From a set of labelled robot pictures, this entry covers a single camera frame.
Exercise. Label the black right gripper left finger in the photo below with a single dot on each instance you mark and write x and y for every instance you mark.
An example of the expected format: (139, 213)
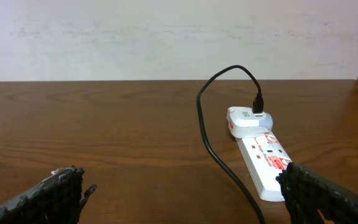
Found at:
(58, 199)

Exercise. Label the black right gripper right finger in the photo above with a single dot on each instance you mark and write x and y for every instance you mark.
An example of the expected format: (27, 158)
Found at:
(310, 198)

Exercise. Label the white USB charger adapter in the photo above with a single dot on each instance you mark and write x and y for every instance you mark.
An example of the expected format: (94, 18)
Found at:
(243, 123)

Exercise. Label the white power strip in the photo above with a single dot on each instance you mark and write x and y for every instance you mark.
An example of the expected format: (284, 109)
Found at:
(265, 158)

